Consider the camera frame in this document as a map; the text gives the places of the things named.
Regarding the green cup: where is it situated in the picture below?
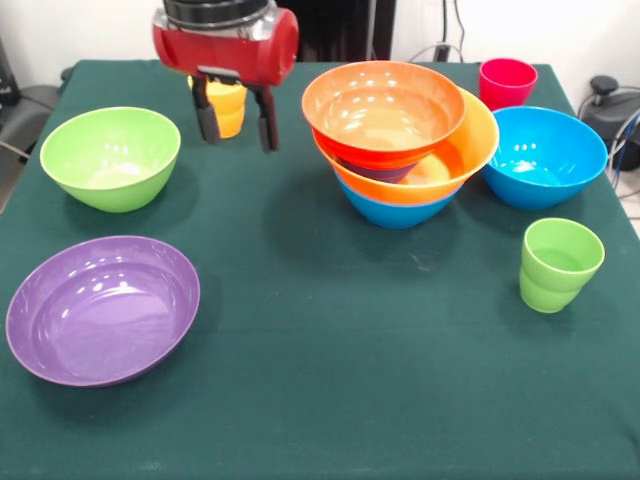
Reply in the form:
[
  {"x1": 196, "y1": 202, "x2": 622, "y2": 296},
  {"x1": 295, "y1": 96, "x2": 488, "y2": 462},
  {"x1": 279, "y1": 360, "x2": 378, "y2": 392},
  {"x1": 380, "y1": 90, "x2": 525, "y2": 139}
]
[{"x1": 519, "y1": 217, "x2": 606, "y2": 315}]

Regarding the light blue bowl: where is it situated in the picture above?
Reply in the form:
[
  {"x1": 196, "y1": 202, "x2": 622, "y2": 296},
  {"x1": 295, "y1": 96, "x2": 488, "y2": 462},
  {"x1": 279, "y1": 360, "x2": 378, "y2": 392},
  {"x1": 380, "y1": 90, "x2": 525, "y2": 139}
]
[
  {"x1": 480, "y1": 105, "x2": 609, "y2": 211},
  {"x1": 339, "y1": 179, "x2": 461, "y2": 231}
]

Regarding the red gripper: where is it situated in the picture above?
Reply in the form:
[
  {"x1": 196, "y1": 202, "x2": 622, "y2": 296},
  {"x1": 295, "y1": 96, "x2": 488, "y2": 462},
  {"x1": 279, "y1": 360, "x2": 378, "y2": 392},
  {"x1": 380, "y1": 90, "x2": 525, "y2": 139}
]
[{"x1": 152, "y1": 7, "x2": 300, "y2": 154}]

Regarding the black wall cable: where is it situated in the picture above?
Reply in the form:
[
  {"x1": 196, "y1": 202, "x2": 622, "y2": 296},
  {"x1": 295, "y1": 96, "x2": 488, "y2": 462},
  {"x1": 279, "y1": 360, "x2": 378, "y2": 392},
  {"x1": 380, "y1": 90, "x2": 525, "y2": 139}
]
[{"x1": 409, "y1": 0, "x2": 469, "y2": 64}]

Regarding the orange-red shallow bowl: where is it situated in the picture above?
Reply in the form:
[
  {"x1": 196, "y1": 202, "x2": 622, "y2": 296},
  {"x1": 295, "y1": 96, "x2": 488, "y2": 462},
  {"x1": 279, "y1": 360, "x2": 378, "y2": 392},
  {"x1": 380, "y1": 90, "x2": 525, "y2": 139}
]
[{"x1": 301, "y1": 60, "x2": 467, "y2": 167}]

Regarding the large yellow-orange bowl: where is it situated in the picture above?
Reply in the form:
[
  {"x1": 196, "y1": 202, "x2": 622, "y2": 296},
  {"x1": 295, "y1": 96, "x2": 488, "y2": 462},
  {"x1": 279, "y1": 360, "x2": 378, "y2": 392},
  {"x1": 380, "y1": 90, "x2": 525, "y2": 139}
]
[{"x1": 312, "y1": 87, "x2": 501, "y2": 206}]

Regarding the tangle of cables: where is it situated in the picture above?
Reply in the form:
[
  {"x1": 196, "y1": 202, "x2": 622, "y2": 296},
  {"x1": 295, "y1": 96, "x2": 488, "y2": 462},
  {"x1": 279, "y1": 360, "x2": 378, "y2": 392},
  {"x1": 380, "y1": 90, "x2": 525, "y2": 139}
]
[{"x1": 604, "y1": 109, "x2": 640, "y2": 196}]

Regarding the green bowl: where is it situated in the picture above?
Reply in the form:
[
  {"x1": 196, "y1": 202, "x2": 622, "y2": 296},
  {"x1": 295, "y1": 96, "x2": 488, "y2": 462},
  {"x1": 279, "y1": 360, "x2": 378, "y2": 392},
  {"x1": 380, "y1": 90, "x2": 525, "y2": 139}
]
[{"x1": 39, "y1": 105, "x2": 182, "y2": 214}]

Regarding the purple bowl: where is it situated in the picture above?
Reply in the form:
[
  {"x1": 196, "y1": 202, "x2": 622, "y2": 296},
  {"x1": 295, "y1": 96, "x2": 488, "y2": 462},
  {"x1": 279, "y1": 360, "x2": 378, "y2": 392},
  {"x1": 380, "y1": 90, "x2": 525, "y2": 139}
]
[{"x1": 5, "y1": 235, "x2": 202, "y2": 388}]

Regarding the small dark blue bowl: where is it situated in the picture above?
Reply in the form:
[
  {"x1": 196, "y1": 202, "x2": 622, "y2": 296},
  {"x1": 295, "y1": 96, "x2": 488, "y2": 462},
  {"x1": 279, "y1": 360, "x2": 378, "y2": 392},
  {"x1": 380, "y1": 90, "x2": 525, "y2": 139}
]
[{"x1": 349, "y1": 158, "x2": 417, "y2": 185}]

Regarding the dark green tablecloth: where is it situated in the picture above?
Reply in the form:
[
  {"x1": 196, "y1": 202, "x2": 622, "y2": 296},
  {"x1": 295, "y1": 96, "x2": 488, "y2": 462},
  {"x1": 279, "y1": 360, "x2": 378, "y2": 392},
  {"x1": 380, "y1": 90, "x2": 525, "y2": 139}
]
[{"x1": 0, "y1": 59, "x2": 640, "y2": 480}]

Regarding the red cup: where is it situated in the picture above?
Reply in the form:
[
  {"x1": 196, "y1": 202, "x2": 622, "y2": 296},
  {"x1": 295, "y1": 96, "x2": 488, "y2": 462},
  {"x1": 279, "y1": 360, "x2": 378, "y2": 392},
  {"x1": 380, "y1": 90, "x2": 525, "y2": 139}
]
[{"x1": 478, "y1": 57, "x2": 540, "y2": 112}]

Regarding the yellow cup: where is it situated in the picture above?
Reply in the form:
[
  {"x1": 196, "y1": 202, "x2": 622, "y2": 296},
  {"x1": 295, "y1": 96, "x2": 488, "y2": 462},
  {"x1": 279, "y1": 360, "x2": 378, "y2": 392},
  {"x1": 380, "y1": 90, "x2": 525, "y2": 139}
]
[{"x1": 187, "y1": 74, "x2": 249, "y2": 139}]

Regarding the grey office chair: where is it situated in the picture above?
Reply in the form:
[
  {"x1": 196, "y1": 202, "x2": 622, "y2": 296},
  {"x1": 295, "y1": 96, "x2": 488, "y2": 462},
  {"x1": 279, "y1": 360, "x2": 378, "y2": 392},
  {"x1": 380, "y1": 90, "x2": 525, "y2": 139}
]
[{"x1": 0, "y1": 84, "x2": 64, "y2": 151}]

